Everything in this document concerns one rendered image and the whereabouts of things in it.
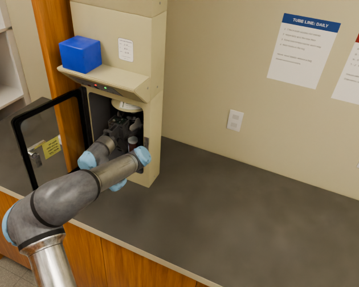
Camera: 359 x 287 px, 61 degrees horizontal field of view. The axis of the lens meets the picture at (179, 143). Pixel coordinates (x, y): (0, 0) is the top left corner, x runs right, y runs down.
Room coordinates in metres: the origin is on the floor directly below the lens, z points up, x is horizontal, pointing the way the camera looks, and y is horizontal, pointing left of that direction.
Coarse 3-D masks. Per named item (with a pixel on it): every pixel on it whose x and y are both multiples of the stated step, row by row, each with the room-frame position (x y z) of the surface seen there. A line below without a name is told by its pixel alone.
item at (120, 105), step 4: (112, 100) 1.11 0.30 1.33; (116, 100) 1.08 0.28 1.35; (112, 104) 1.09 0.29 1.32; (116, 104) 1.07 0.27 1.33; (120, 104) 1.06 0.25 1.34; (124, 104) 1.06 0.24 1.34; (128, 104) 1.06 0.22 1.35; (116, 108) 1.06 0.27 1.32; (120, 108) 1.06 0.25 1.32; (124, 108) 1.05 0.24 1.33; (128, 108) 1.05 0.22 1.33; (132, 108) 1.05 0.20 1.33; (136, 108) 1.06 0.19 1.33; (140, 108) 1.06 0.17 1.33
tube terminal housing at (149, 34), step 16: (80, 16) 1.09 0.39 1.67; (96, 16) 1.07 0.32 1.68; (112, 16) 1.04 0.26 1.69; (128, 16) 1.02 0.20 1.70; (160, 16) 1.05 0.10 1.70; (80, 32) 1.09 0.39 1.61; (96, 32) 1.07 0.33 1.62; (112, 32) 1.04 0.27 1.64; (128, 32) 1.02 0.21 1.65; (144, 32) 1.00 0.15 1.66; (160, 32) 1.05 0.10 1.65; (112, 48) 1.05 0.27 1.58; (144, 48) 1.00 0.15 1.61; (160, 48) 1.06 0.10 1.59; (112, 64) 1.05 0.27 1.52; (128, 64) 1.02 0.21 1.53; (144, 64) 1.00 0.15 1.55; (160, 64) 1.06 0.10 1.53; (160, 80) 1.07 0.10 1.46; (112, 96) 1.05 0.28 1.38; (160, 96) 1.07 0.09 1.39; (144, 112) 1.00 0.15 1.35; (160, 112) 1.08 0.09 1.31; (144, 128) 1.00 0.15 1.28; (160, 128) 1.08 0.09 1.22; (160, 144) 1.09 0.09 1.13; (144, 176) 1.00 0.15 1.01
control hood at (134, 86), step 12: (72, 72) 0.97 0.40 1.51; (96, 72) 0.98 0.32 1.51; (108, 72) 0.99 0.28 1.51; (120, 72) 1.00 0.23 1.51; (132, 72) 1.01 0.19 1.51; (108, 84) 0.92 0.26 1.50; (120, 84) 0.91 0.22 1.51; (132, 84) 0.92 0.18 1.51; (144, 84) 0.95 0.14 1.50; (132, 96) 0.94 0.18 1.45; (144, 96) 0.95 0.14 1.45
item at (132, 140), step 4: (132, 120) 1.09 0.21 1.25; (140, 120) 1.10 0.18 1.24; (128, 128) 1.10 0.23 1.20; (140, 132) 1.11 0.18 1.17; (136, 136) 1.10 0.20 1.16; (140, 136) 1.11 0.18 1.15; (124, 140) 1.12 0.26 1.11; (128, 140) 1.10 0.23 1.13; (132, 140) 1.09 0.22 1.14; (136, 140) 1.10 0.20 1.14; (140, 140) 1.11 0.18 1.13; (128, 144) 1.10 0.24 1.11; (132, 144) 1.09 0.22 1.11; (136, 144) 1.10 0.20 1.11; (140, 144) 1.11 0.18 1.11; (128, 148) 1.09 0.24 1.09; (132, 148) 1.09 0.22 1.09; (128, 152) 1.09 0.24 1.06
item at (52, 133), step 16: (48, 112) 0.94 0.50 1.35; (64, 112) 1.00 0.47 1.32; (32, 128) 0.88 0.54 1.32; (48, 128) 0.93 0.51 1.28; (64, 128) 0.99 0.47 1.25; (80, 128) 1.06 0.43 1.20; (32, 144) 0.86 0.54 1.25; (48, 144) 0.92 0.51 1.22; (64, 144) 0.98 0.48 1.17; (80, 144) 1.05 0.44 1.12; (32, 160) 0.85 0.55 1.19; (48, 160) 0.90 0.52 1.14; (64, 160) 0.96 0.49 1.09; (48, 176) 0.89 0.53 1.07
